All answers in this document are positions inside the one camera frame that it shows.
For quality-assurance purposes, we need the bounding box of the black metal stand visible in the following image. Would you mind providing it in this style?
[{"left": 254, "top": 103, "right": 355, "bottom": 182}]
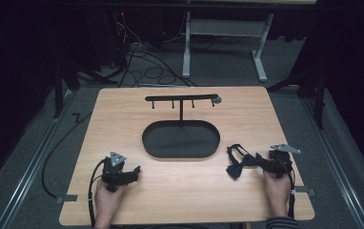
[
  {"left": 53, "top": 58, "right": 118, "bottom": 119},
  {"left": 267, "top": 61, "right": 328, "bottom": 131}
]

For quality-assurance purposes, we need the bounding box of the person's left hand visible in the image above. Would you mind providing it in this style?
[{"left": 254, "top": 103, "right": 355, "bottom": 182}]
[{"left": 93, "top": 178, "right": 127, "bottom": 224}]

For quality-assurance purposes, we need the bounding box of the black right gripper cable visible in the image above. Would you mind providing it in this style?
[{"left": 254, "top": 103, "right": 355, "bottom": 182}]
[{"left": 285, "top": 160, "right": 297, "bottom": 220}]

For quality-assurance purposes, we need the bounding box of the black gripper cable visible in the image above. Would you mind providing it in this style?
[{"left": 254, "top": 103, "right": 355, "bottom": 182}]
[
  {"left": 285, "top": 160, "right": 297, "bottom": 220},
  {"left": 87, "top": 158, "right": 108, "bottom": 229}
]

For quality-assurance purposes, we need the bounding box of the white desk frame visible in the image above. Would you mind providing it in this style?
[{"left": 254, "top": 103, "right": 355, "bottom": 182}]
[{"left": 182, "top": 10, "right": 275, "bottom": 83}]

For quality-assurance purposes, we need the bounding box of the metal floor rail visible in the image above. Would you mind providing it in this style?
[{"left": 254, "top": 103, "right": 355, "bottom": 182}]
[
  {"left": 299, "top": 96, "right": 364, "bottom": 229},
  {"left": 0, "top": 90, "right": 76, "bottom": 229}
]

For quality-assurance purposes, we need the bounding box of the black floor cable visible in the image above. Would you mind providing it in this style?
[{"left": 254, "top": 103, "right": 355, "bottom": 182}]
[{"left": 41, "top": 111, "right": 92, "bottom": 198}]

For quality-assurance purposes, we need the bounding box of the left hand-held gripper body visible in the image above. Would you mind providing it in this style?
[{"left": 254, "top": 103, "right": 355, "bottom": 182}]
[{"left": 101, "top": 151, "right": 134, "bottom": 193}]

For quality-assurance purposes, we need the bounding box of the black hook rack with tray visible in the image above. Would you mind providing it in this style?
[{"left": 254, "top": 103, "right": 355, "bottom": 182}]
[{"left": 141, "top": 93, "right": 223, "bottom": 159}]

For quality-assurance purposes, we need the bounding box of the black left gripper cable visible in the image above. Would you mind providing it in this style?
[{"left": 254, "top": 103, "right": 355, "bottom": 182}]
[{"left": 87, "top": 158, "right": 108, "bottom": 229}]

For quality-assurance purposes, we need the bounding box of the grey table bracket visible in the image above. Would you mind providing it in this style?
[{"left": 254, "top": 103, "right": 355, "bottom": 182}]
[
  {"left": 292, "top": 185, "right": 316, "bottom": 198},
  {"left": 54, "top": 194, "right": 79, "bottom": 205}
]

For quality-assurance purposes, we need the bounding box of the black bow tie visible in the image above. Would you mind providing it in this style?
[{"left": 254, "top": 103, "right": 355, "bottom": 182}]
[{"left": 225, "top": 143, "right": 261, "bottom": 180}]

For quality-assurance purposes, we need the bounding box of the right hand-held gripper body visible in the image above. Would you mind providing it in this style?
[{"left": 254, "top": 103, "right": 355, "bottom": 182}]
[{"left": 267, "top": 143, "right": 302, "bottom": 179}]

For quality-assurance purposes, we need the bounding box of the tangle of black cables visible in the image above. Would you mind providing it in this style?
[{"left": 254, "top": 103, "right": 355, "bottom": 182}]
[{"left": 114, "top": 12, "right": 198, "bottom": 89}]

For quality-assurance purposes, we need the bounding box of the person's right hand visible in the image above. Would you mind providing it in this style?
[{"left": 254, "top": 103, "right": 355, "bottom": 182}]
[{"left": 263, "top": 169, "right": 293, "bottom": 215}]

